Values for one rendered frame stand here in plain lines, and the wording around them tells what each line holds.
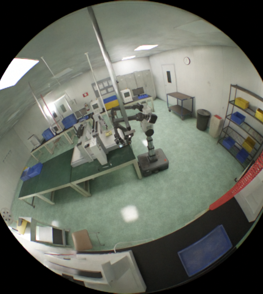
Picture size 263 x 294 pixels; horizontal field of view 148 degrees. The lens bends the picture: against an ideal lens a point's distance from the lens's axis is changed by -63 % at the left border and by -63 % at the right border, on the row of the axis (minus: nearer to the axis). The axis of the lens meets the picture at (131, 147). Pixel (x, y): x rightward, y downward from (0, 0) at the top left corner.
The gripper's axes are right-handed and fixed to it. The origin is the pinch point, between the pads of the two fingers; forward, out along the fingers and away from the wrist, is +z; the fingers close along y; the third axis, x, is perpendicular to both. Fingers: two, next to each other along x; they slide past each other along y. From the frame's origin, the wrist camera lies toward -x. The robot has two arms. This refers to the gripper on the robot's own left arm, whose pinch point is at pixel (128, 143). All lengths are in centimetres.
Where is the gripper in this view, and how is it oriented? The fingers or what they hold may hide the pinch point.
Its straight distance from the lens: 189.4
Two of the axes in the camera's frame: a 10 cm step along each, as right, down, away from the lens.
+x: 9.3, 0.5, 3.7
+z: -2.6, 7.9, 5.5
